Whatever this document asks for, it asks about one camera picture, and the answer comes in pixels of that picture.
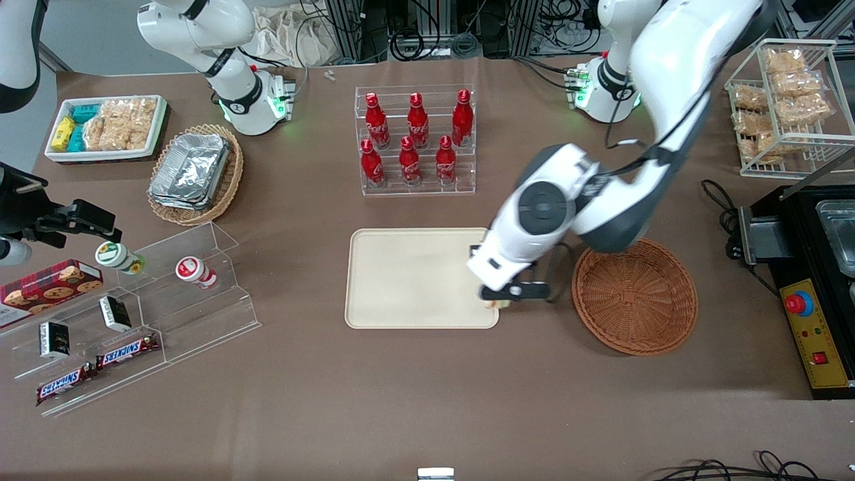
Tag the light oval wicker basket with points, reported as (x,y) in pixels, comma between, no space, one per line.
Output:
(230,180)

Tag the beige plastic serving tray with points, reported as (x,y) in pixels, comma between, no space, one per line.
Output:
(414,280)

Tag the yellow snack packet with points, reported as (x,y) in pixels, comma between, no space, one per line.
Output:
(63,133)

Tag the brown round wicker basket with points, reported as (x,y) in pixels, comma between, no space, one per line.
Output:
(634,300)

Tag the small black white carton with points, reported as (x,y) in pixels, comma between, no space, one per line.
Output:
(115,314)
(55,339)

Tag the beige cloth bag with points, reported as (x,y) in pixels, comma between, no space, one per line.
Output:
(294,37)

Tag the rice cracker snack packet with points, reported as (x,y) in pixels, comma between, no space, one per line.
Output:
(761,148)
(785,60)
(798,83)
(140,123)
(753,122)
(103,127)
(805,109)
(749,99)

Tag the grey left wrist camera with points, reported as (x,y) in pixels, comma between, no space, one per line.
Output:
(514,291)

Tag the white rectangular snack tray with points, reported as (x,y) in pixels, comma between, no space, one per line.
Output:
(100,155)

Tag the red plaid cookie box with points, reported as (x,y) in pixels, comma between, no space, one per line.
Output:
(47,290)

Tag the red cola bottle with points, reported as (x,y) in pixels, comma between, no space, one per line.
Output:
(371,166)
(445,162)
(462,120)
(409,164)
(418,123)
(377,123)

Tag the clear acrylic bottle rack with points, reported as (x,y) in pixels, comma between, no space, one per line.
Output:
(427,190)

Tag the brown Snickers chocolate bar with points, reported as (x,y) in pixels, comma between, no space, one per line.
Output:
(127,351)
(63,384)

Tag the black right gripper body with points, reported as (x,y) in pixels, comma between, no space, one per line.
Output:
(19,204)

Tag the green lidded yogurt cup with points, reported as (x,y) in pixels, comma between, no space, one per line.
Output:
(117,257)

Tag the clear acrylic tiered stand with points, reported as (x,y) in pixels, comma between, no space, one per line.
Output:
(80,394)
(220,321)

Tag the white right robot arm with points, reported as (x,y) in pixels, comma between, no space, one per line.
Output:
(234,87)

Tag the red lidded yogurt cup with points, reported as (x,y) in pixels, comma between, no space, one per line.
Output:
(194,270)

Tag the small white silver block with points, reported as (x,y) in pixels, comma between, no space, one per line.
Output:
(435,474)

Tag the teal snack packet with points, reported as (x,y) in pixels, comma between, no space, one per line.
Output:
(85,113)
(77,139)

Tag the metal pan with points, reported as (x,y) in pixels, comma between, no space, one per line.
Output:
(838,230)

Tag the triangular sandwich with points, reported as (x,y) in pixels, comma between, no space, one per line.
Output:
(499,304)

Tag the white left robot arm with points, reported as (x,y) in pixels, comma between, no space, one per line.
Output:
(674,73)

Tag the black countertop appliance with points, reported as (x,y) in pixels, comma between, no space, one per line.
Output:
(801,227)

